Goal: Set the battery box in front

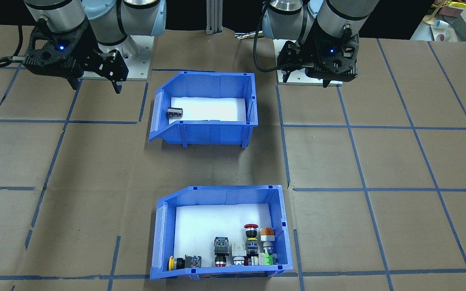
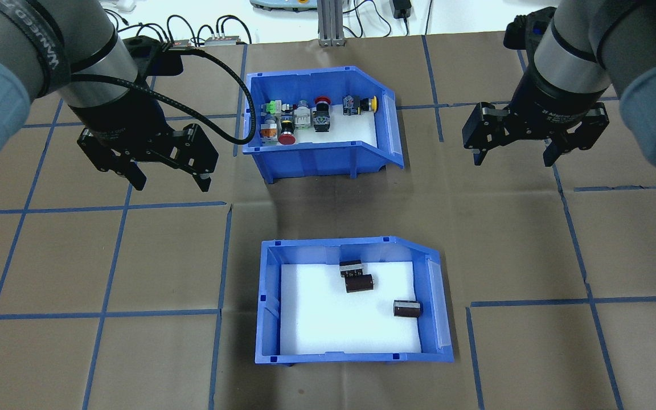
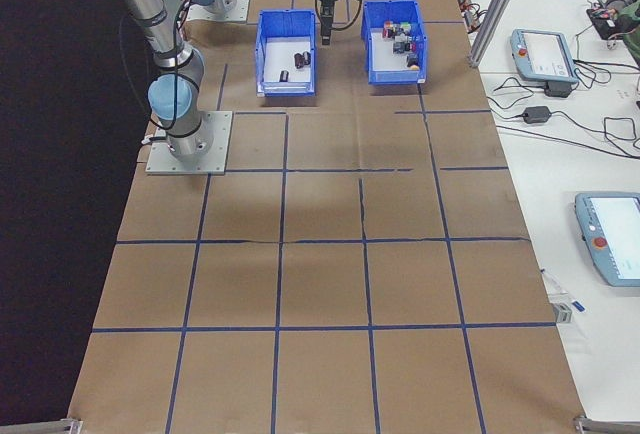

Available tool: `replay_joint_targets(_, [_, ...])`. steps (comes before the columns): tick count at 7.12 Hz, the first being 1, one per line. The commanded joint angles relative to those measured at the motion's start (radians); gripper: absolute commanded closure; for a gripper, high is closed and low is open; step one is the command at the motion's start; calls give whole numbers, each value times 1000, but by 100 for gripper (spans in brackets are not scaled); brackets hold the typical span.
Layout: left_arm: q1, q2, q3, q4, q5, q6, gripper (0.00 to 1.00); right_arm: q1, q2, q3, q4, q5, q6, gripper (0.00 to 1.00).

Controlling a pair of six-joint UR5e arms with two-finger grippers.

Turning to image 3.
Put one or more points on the blue bin with batteries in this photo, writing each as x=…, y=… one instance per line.
x=262, y=54

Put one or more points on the blue bin with mixed parts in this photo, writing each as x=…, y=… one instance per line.
x=395, y=78

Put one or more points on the small grey box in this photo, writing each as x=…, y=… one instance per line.
x=562, y=312

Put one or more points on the white foam bin liner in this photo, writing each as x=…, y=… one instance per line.
x=280, y=54
x=385, y=61

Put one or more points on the red mushroom push button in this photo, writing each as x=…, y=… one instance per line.
x=387, y=30

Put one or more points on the dark electrical component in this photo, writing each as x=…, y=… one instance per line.
x=412, y=59
x=400, y=46

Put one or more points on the green white terminal block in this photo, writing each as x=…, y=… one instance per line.
x=406, y=29

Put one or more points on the grey blue teach pendant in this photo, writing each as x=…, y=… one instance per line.
x=545, y=54
x=615, y=239

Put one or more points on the black power brick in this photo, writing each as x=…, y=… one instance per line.
x=558, y=89
x=537, y=114

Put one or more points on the white side table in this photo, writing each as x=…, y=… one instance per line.
x=550, y=179

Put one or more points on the black electronics board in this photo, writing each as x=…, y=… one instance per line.
x=602, y=19

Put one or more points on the green black bulky object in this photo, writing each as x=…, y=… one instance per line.
x=629, y=4

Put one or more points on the black fabric cover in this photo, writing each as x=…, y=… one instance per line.
x=50, y=154

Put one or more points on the white pen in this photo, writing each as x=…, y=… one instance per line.
x=554, y=284

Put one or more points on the blue usb stick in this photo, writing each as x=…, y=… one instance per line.
x=576, y=304

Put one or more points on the white square base plate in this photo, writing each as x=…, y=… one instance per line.
x=242, y=4
x=220, y=154

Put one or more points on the aluminium profile post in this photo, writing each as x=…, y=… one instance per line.
x=495, y=9

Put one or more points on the aluminium frame rail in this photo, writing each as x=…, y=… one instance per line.
x=55, y=426
x=607, y=425

